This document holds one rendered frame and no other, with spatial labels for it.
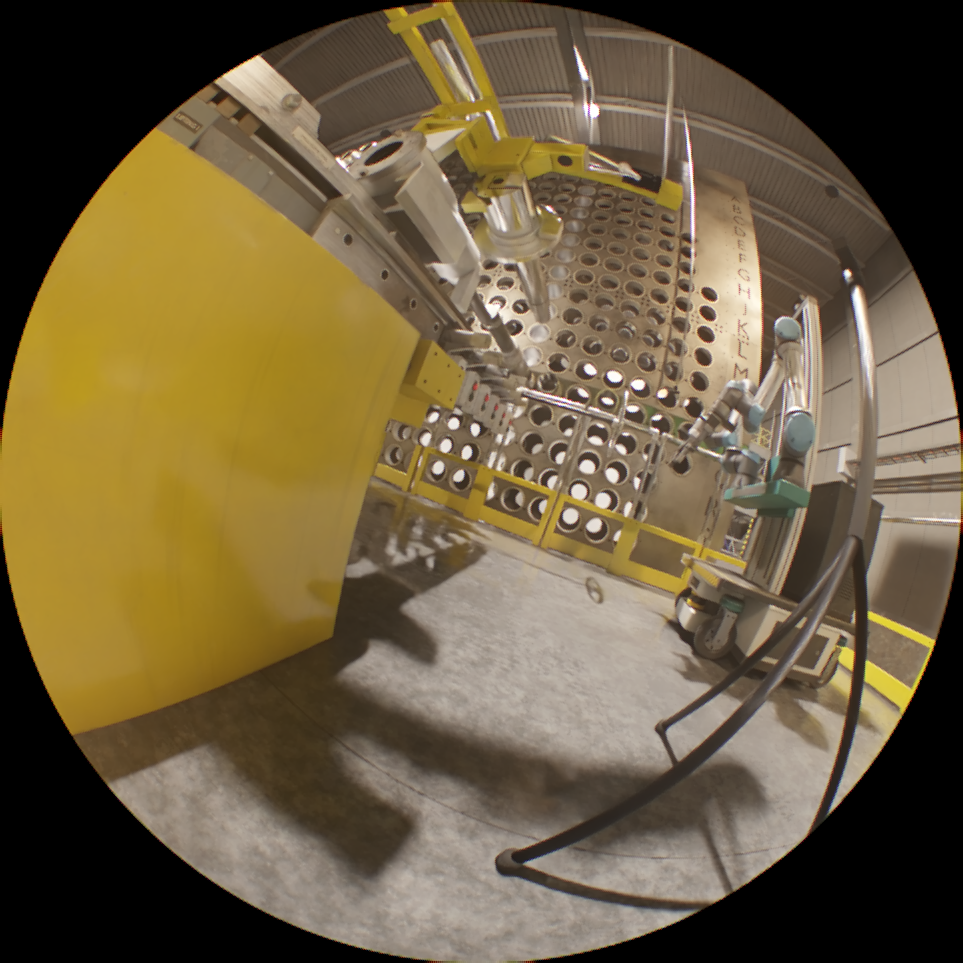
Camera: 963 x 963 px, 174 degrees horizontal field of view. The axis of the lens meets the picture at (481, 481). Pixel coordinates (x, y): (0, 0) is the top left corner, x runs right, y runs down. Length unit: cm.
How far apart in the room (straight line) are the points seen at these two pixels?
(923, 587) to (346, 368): 781
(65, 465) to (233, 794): 36
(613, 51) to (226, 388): 919
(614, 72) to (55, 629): 961
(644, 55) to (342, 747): 952
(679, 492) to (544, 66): 931
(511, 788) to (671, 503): 283
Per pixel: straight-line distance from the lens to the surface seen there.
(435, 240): 119
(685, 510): 314
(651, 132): 987
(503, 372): 154
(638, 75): 930
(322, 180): 96
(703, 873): 62
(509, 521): 220
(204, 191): 35
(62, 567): 37
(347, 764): 48
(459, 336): 128
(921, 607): 758
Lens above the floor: 41
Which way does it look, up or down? 3 degrees down
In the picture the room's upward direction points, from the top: 19 degrees clockwise
